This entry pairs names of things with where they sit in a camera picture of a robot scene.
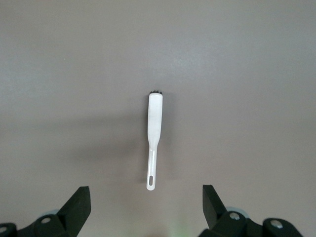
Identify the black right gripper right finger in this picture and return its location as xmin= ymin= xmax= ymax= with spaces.
xmin=200 ymin=184 xmax=303 ymax=237

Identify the beige brush with black bristles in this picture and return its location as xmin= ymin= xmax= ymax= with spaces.
xmin=145 ymin=89 xmax=164 ymax=192

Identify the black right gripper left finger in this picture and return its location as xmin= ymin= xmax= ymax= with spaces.
xmin=0 ymin=186 xmax=92 ymax=237

